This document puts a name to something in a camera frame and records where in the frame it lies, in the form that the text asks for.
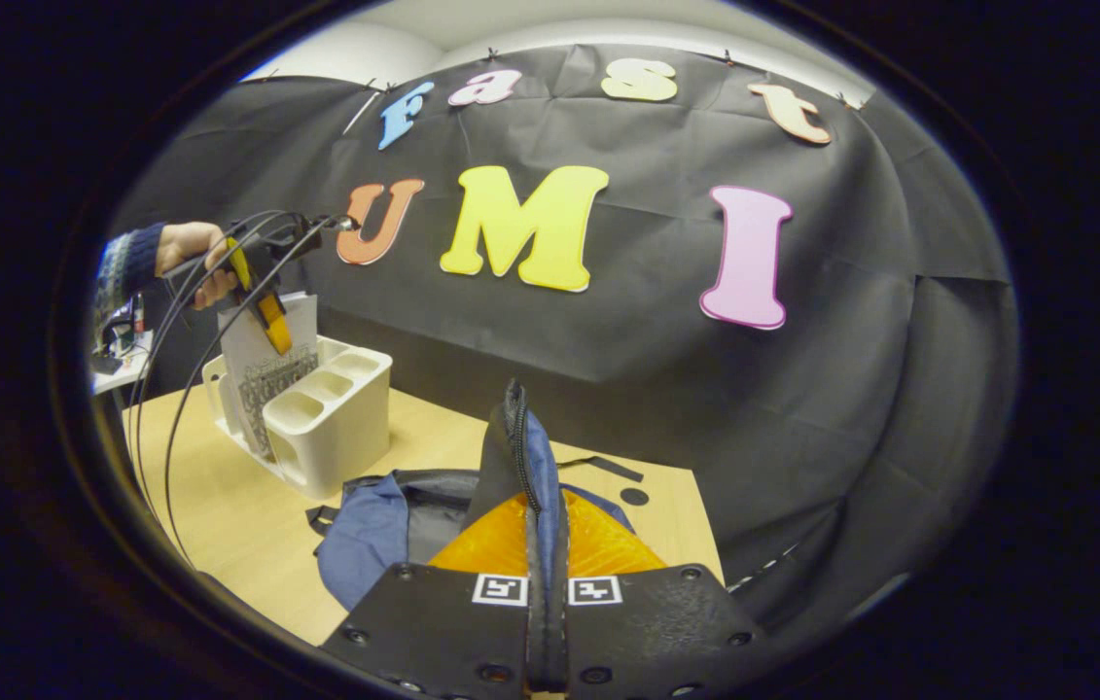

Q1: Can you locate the blue schoolbag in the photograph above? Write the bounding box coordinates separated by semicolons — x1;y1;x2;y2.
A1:
306;379;653;693

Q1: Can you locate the cream plastic bookshelf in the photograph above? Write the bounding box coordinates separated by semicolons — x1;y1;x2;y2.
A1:
202;335;393;502

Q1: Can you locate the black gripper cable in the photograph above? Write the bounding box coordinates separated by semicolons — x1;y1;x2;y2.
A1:
126;209;341;565

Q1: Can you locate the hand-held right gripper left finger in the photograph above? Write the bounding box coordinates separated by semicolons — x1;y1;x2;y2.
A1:
321;491;533;700

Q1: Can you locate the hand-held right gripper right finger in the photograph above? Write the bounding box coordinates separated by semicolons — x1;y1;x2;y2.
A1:
561;489;764;700

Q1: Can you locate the black backdrop cloth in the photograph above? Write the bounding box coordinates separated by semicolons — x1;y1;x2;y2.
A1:
107;44;1017;623

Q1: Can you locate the white book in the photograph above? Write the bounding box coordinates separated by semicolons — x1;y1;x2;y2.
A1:
219;290;320;458

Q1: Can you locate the white side table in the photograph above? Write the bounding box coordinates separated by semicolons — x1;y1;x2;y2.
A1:
88;331;157;395

